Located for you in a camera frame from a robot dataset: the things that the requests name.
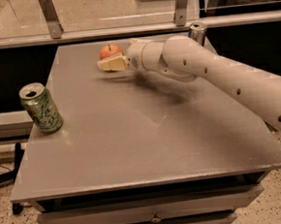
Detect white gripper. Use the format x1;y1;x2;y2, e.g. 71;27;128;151
97;38;151;72

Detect red apple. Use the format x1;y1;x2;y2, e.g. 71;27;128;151
99;44;123;60

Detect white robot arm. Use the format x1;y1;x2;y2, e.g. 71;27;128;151
97;35;281;131

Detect blue silver energy drink can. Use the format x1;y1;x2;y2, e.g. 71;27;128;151
188;22;207;46

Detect green soda can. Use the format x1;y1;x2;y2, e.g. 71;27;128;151
18;82;64;134

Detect grey cabinet with drawers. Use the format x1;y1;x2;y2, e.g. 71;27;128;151
11;43;281;224

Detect metal railing bar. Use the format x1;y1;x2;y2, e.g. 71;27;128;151
0;11;281;49

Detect metal drawer lock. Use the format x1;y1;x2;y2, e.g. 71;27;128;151
151;214;162;224

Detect right metal railing bracket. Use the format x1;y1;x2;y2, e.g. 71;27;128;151
173;0;188;26

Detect metal railing bracket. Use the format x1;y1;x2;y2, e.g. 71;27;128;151
38;0;63;39
173;0;188;26

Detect left metal railing bracket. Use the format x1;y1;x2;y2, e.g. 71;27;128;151
38;0;63;39

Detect black stand with cable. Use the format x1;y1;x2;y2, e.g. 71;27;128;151
0;143;24;215

